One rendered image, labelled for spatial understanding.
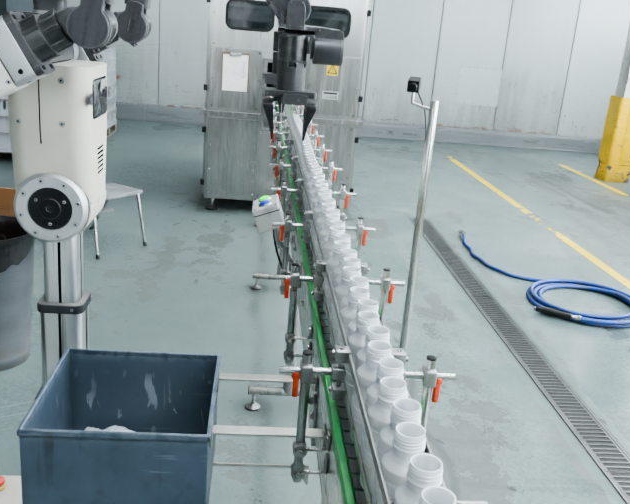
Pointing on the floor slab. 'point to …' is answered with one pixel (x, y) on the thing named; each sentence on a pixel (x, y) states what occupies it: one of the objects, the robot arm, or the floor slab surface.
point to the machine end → (335, 88)
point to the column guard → (619, 139)
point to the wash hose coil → (577, 288)
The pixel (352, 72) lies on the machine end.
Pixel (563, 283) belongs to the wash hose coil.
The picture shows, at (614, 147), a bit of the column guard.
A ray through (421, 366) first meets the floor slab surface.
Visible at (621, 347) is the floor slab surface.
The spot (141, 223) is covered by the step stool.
